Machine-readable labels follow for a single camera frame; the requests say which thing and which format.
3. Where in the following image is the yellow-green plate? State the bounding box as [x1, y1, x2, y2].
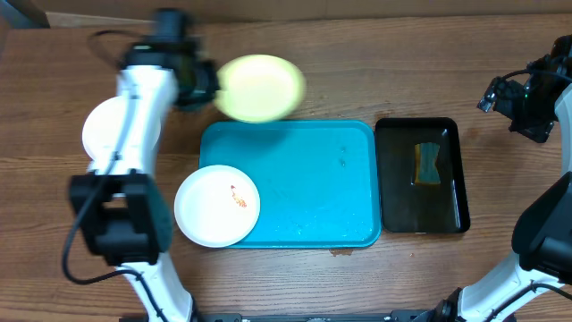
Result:
[214, 55, 307, 123]

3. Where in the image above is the white plate with stain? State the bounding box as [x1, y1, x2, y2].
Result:
[81, 96, 163, 163]

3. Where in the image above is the yellow green sponge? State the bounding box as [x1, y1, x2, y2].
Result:
[413, 142, 441, 185]

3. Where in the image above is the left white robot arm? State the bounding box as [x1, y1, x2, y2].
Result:
[62, 39, 219, 321]

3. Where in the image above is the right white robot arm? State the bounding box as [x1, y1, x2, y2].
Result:
[416, 36, 571, 321]

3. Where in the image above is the blue plastic tray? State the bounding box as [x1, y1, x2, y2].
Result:
[199, 120, 382, 249]

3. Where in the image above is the black water tray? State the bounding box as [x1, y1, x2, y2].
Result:
[374, 117, 470, 233]

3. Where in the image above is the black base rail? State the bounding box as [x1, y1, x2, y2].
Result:
[198, 309, 432, 322]

